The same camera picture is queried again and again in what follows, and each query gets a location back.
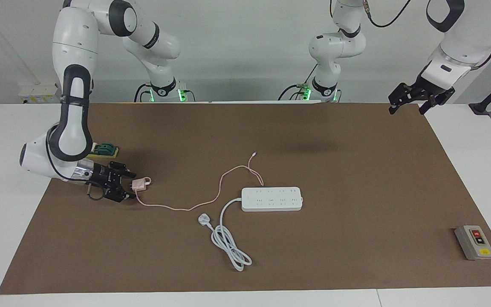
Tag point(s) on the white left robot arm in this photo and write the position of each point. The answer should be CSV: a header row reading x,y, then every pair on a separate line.
x,y
471,38

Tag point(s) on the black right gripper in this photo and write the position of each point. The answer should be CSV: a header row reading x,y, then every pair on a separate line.
x,y
105,181

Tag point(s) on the grey switch box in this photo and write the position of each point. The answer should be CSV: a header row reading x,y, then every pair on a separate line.
x,y
475,243

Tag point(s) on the white power strip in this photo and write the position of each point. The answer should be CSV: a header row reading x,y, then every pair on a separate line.
x,y
271,199

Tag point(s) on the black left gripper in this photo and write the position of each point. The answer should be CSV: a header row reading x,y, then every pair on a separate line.
x,y
435,88

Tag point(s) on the pink charger adapter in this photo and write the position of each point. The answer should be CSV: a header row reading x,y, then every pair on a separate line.
x,y
139,185

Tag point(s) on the white box with yellow labels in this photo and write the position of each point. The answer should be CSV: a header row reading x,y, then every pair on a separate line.
x,y
36,94

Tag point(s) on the brown table mat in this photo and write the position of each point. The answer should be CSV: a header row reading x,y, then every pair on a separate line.
x,y
356,247

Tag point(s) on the green knife switch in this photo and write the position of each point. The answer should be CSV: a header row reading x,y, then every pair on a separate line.
x,y
107,150

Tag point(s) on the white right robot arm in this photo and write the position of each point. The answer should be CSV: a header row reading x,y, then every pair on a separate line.
x,y
75,123

